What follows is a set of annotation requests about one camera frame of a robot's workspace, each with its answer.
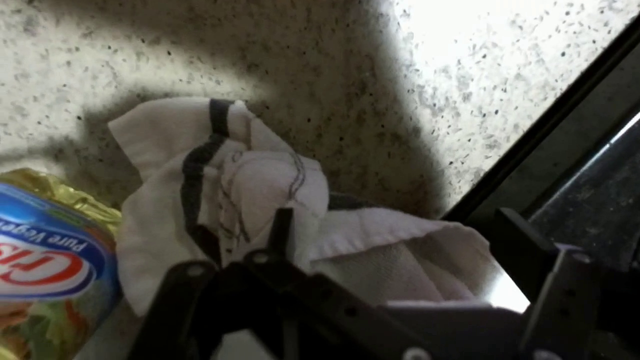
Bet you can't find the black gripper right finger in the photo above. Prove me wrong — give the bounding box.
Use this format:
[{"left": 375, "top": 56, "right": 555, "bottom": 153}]
[{"left": 517, "top": 248, "right": 604, "bottom": 360}]

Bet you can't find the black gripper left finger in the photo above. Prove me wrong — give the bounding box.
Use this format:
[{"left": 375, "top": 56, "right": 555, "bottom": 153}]
[{"left": 126, "top": 259, "right": 220, "bottom": 360}]

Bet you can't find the white towel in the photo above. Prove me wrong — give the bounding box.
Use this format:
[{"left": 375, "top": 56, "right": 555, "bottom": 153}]
[{"left": 109, "top": 98, "right": 505, "bottom": 316}]

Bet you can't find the vegetable oil bottle blue cap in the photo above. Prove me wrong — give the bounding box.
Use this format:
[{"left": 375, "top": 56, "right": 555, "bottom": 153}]
[{"left": 0, "top": 168, "right": 119, "bottom": 360}]

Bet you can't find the black stove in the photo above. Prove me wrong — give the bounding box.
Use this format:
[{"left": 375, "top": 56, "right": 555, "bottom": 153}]
[{"left": 447, "top": 17, "right": 640, "bottom": 284}]

